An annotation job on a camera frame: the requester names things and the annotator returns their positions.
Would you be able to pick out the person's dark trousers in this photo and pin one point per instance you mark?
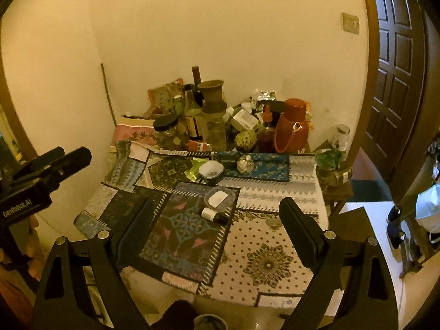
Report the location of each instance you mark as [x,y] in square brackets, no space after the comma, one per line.
[180,316]

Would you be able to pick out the dark wine bottle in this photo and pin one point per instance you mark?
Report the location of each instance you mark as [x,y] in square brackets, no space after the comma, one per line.
[197,86]

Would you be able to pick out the tall glass jar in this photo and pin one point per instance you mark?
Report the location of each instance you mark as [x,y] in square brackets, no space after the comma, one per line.
[213,129]

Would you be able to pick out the white carton box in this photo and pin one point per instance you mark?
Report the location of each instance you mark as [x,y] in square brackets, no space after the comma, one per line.
[244,120]

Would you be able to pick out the foil ball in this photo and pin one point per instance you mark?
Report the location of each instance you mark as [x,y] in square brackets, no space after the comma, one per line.
[245,163]

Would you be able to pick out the green custard apple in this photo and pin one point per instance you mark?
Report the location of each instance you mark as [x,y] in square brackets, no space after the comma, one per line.
[246,141]

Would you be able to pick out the small dark bottle white cap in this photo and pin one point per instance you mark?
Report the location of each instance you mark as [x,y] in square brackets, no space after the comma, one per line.
[215,215]

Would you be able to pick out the clear plastic lid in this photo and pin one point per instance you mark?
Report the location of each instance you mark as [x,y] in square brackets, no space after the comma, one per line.
[220,197]

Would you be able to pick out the thin wooden stick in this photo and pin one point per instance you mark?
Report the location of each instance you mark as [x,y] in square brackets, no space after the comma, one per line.
[108,92]

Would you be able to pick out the dark wooden door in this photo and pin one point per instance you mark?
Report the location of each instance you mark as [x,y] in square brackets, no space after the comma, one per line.
[395,75]

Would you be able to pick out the jar with black lid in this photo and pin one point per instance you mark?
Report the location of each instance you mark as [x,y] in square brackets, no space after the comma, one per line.
[168,132]

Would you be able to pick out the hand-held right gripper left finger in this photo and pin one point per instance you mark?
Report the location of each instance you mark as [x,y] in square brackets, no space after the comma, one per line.
[137,230]

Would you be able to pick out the red sauce bottle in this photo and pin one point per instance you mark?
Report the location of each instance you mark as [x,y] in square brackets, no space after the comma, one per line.
[266,134]

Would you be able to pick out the printed gift box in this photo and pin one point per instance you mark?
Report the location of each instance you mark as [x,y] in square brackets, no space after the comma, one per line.
[165,96]

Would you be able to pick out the patchwork tablecloth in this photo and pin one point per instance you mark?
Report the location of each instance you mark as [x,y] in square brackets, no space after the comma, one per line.
[261,247]

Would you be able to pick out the pink box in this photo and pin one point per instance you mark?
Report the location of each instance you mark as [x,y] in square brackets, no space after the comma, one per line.
[134,132]

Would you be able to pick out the wall switch plate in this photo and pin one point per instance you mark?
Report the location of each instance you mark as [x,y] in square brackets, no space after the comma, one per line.
[350,23]

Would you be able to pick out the dark teal box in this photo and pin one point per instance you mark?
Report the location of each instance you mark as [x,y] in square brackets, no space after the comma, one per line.
[225,156]

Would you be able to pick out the glass jar white lid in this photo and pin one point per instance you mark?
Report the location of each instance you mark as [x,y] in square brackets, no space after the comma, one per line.
[341,137]

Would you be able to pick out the green wrapper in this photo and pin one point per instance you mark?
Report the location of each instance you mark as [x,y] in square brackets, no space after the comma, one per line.
[194,170]

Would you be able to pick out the brown ceramic vase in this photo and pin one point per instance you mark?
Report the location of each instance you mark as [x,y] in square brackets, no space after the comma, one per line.
[211,94]

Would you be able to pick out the red tube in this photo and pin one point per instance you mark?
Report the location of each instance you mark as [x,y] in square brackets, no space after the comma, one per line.
[199,145]

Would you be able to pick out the clear glass liquor bottle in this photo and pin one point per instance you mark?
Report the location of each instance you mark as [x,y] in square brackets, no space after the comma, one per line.
[192,120]

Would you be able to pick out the white plastic bag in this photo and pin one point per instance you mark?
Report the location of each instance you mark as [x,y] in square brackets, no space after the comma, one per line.
[429,209]

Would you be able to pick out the potted green plant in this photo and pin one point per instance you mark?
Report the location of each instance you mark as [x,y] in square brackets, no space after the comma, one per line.
[331,161]

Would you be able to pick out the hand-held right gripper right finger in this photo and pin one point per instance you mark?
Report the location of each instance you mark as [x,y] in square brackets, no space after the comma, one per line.
[295,230]

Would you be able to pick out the white plastic basin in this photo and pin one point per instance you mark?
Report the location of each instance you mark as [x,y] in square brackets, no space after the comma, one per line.
[210,323]

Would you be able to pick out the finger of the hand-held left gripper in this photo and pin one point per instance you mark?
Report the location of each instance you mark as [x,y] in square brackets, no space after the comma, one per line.
[72,163]
[37,163]

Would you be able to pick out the small white square bowl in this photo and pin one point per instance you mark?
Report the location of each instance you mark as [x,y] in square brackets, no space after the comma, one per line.
[211,170]

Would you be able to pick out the red thermos jug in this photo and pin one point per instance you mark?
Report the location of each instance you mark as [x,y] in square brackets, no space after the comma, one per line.
[290,127]

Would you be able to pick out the silver foil bag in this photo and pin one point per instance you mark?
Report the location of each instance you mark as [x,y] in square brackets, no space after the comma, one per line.
[263,96]

